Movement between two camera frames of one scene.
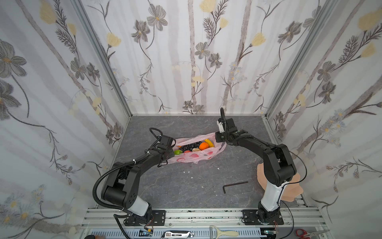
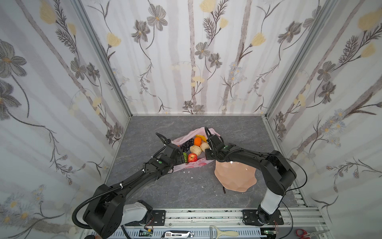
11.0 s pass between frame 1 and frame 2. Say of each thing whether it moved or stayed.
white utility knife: stayed
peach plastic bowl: moved
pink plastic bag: moved
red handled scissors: stayed
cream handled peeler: stayed
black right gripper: moved
